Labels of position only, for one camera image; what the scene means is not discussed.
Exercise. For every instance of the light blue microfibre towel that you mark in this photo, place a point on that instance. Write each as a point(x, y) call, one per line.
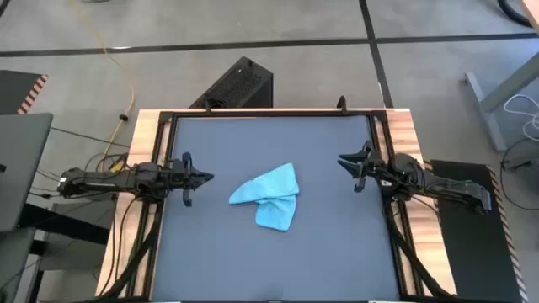
point(273, 189)

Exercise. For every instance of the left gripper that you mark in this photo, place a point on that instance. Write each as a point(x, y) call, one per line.
point(179, 177)

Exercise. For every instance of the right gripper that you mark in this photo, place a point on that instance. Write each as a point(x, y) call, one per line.
point(372, 166)

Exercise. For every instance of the black metal table frame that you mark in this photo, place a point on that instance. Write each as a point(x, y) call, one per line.
point(273, 114)

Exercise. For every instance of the grey metal desk leg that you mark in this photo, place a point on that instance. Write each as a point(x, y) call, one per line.
point(484, 109)

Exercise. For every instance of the black computer tower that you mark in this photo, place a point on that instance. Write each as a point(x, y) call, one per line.
point(240, 86)

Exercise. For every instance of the black crossbar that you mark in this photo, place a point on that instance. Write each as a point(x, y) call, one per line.
point(63, 225)

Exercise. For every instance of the black hazard-striped floor mat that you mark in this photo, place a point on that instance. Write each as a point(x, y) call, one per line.
point(14, 90)
point(471, 252)

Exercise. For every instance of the grey-blue table mat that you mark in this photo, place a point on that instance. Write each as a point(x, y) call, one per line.
point(252, 261)

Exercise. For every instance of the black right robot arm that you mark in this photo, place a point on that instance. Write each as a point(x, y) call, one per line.
point(442, 185)

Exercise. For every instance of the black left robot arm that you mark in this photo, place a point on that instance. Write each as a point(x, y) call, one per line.
point(105, 183)

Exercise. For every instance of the light wooden desk corner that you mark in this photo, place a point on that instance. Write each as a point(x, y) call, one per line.
point(532, 10)

